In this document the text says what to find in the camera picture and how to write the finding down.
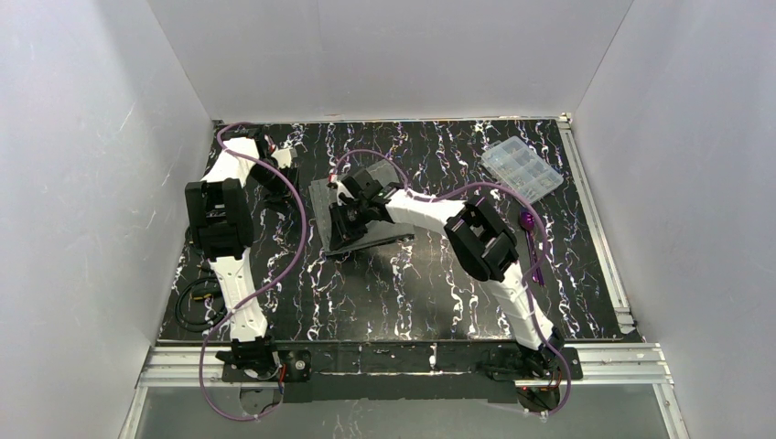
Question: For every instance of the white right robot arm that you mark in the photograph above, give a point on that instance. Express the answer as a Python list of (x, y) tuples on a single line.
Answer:
[(481, 240)]

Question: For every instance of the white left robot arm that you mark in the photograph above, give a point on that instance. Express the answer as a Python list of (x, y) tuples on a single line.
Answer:
[(221, 222)]

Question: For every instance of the purple metal spoon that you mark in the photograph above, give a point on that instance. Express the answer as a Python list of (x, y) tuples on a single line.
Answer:
[(527, 223)]

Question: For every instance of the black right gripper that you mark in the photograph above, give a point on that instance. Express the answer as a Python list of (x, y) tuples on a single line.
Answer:
[(347, 224)]

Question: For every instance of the clear plastic screw box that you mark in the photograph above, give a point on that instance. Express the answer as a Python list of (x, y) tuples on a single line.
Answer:
[(515, 165)]

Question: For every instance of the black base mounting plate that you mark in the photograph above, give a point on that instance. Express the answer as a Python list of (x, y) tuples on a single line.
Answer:
[(259, 363)]

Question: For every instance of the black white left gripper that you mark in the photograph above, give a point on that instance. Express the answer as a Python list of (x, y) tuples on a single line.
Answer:
[(274, 190)]

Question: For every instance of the aluminium front frame rail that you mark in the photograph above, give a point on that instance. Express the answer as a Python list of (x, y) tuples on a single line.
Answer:
[(588, 363)]

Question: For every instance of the grey fabric napkin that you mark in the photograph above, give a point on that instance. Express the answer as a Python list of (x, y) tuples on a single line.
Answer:
[(341, 229)]

